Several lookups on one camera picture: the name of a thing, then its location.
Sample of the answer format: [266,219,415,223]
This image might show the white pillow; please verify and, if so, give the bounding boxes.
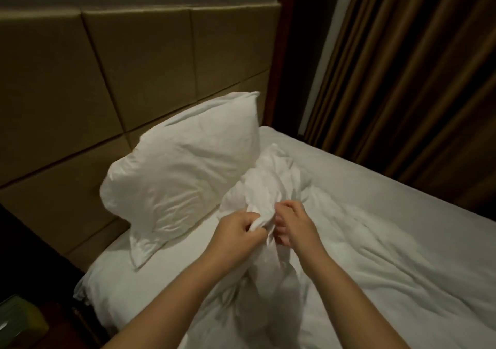
[99,91,262,270]

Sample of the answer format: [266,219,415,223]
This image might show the person's left forearm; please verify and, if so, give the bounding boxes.
[101,263,234,349]

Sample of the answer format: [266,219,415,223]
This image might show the person's right hand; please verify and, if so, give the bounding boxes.
[273,199,330,272]

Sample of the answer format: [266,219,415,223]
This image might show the white bed sheet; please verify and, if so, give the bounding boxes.
[73,125,496,338]

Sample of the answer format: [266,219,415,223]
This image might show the beige padded headboard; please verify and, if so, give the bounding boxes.
[0,3,282,272]

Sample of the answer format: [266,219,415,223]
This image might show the person's left hand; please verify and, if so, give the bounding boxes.
[203,210,268,278]

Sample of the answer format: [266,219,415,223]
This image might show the person's right forearm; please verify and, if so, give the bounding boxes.
[302,256,412,349]

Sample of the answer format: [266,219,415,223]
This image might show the white duvet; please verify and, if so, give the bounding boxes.
[178,144,496,349]

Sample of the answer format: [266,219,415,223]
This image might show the pale green box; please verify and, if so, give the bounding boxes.
[0,294,49,349]

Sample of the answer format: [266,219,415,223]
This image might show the brown curtain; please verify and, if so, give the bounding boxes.
[302,0,496,220]

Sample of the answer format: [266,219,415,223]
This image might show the dark wooden column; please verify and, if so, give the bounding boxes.
[263,0,346,137]

